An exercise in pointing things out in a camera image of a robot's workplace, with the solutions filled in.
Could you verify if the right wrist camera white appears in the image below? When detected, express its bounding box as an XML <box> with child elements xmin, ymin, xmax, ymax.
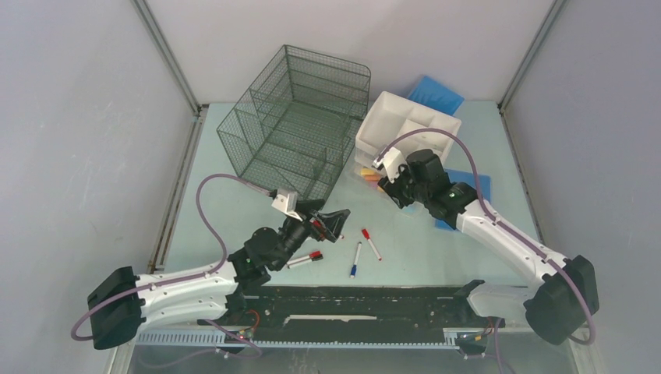
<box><xmin>372</xmin><ymin>146</ymin><xmax>408</xmax><ymax>184</ymax></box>

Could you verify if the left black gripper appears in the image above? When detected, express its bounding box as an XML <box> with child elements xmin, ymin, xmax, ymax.
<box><xmin>272</xmin><ymin>199</ymin><xmax>348</xmax><ymax>270</ymax></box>

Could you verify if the green wire mesh basket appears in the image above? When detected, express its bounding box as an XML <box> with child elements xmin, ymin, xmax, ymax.
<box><xmin>217</xmin><ymin>44</ymin><xmax>371</xmax><ymax>199</ymax></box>

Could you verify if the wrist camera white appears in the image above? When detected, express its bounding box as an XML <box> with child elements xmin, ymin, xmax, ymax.
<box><xmin>372</xmin><ymin>146</ymin><xmax>408</xmax><ymax>184</ymax></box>
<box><xmin>271</xmin><ymin>189</ymin><xmax>300</xmax><ymax>220</ymax></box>

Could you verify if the blue folder at right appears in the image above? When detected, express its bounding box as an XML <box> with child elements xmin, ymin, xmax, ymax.
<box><xmin>434</xmin><ymin>169</ymin><xmax>493</xmax><ymax>231</ymax></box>

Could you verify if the black cap marker lower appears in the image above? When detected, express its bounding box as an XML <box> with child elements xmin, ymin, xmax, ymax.
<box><xmin>288</xmin><ymin>255</ymin><xmax>323</xmax><ymax>269</ymax></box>

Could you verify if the white plastic drawer organizer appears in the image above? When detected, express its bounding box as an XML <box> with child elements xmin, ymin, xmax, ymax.
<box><xmin>353</xmin><ymin>91</ymin><xmax>461</xmax><ymax>176</ymax></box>

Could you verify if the blue folder at back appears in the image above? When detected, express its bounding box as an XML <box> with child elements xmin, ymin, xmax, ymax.
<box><xmin>406</xmin><ymin>76</ymin><xmax>465</xmax><ymax>116</ymax></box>

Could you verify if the black front rail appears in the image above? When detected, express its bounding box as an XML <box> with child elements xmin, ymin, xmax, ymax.
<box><xmin>218</xmin><ymin>286</ymin><xmax>497</xmax><ymax>347</ymax></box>

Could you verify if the red cap marker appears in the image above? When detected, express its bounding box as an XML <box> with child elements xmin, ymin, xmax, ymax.
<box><xmin>286</xmin><ymin>251</ymin><xmax>323</xmax><ymax>267</ymax></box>
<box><xmin>361</xmin><ymin>228</ymin><xmax>383</xmax><ymax>261</ymax></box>

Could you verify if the blue cap whiteboard marker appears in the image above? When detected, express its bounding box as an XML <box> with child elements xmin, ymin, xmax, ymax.
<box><xmin>349</xmin><ymin>242</ymin><xmax>362</xmax><ymax>279</ymax></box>

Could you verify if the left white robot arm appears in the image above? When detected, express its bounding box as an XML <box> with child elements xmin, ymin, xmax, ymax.
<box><xmin>87</xmin><ymin>199</ymin><xmax>351</xmax><ymax>350</ymax></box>

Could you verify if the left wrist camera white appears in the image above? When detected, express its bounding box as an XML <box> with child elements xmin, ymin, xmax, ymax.
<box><xmin>271</xmin><ymin>189</ymin><xmax>300</xmax><ymax>220</ymax></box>

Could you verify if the blue folder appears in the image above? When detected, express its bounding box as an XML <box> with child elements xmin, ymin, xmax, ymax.
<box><xmin>434</xmin><ymin>169</ymin><xmax>493</xmax><ymax>231</ymax></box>
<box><xmin>406</xmin><ymin>76</ymin><xmax>465</xmax><ymax>116</ymax></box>

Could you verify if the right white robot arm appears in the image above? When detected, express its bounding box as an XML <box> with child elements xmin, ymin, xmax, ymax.
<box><xmin>373</xmin><ymin>148</ymin><xmax>599</xmax><ymax>345</ymax></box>

